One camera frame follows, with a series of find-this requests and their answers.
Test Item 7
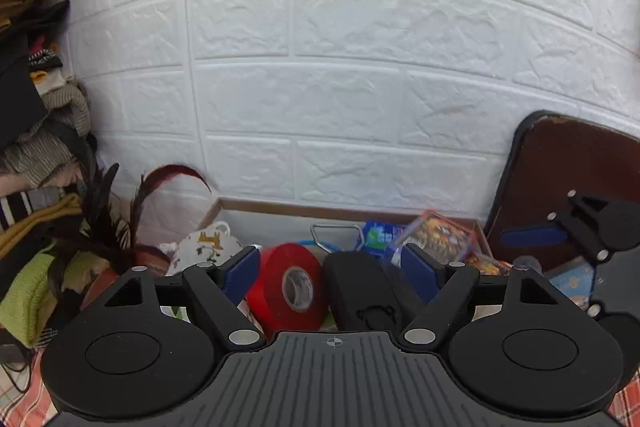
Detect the blue card game box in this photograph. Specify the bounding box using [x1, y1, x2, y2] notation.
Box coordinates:
[398, 210, 477, 265]
[463, 253, 511, 277]

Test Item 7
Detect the black car key case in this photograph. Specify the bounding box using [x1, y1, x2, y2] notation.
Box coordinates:
[310, 223, 424, 335]

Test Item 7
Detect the dark red wooden headboard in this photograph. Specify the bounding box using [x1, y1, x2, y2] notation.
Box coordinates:
[484, 110, 639, 271]

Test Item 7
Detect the plaid red bed sheet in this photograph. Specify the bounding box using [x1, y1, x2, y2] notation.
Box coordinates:
[1, 351, 639, 426]

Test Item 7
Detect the dark red feather duster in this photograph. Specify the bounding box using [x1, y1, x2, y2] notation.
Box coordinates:
[48, 164, 206, 284]

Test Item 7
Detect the white patterned cloth pouch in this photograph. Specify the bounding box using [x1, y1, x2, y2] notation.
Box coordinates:
[158, 221, 244, 277]

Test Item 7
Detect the blue tissue pack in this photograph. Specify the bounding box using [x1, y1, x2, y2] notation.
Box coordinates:
[359, 220, 405, 258]

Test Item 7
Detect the red tape roll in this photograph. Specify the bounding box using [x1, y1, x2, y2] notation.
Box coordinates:
[246, 243, 329, 339]

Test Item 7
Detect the brown cardboard storage box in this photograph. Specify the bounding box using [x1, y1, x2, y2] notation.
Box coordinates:
[197, 197, 497, 323]

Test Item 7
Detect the blue tape roll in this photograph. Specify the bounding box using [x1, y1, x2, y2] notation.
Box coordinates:
[297, 239, 338, 265]

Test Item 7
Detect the pile of folded clothes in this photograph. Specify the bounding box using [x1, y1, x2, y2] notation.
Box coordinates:
[1, 0, 126, 348]

